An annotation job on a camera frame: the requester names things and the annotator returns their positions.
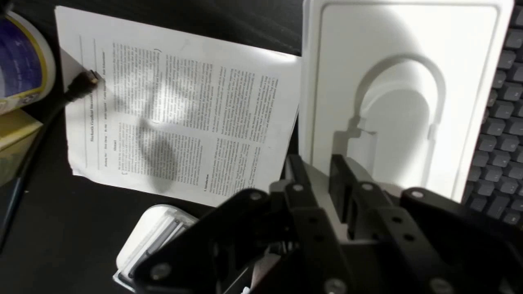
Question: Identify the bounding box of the black keyboard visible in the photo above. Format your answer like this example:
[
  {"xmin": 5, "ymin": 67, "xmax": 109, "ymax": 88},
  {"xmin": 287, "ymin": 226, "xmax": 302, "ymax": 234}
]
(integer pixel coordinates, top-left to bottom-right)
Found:
[{"xmin": 462, "ymin": 5, "xmax": 523, "ymax": 227}]

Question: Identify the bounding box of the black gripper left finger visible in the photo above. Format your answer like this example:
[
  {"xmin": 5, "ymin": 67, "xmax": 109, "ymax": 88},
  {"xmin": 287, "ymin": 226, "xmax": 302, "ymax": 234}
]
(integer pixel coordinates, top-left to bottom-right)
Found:
[{"xmin": 132, "ymin": 154, "xmax": 356, "ymax": 294}]

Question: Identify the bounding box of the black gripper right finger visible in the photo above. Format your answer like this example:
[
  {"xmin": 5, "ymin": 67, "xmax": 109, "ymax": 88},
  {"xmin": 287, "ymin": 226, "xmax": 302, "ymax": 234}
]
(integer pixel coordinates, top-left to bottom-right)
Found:
[{"xmin": 327, "ymin": 154, "xmax": 523, "ymax": 294}]

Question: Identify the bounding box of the white desk lamp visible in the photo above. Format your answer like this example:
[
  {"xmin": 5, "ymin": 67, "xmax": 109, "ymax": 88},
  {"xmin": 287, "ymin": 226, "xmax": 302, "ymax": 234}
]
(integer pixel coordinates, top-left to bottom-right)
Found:
[{"xmin": 111, "ymin": 203, "xmax": 199, "ymax": 291}]

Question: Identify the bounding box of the white wipes canister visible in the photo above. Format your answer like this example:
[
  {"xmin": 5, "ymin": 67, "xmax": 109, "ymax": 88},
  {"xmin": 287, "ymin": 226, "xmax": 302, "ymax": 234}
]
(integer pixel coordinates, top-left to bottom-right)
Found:
[{"xmin": 0, "ymin": 8, "xmax": 57, "ymax": 116}]

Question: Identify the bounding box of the printed paper sheet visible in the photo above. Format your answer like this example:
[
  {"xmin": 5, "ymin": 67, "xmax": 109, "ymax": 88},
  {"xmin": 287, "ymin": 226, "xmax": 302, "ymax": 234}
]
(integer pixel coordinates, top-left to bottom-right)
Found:
[{"xmin": 52, "ymin": 3, "xmax": 304, "ymax": 209}]

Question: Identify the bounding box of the black cable with plug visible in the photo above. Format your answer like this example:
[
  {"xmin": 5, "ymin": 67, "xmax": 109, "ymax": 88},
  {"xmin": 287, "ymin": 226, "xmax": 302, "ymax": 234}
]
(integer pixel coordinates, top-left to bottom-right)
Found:
[{"xmin": 0, "ymin": 69, "xmax": 104, "ymax": 252}]

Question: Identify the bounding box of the white headphone box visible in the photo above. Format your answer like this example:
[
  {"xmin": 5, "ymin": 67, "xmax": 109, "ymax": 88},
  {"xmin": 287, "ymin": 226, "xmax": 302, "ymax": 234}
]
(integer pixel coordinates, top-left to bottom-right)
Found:
[{"xmin": 297, "ymin": 0, "xmax": 516, "ymax": 242}]

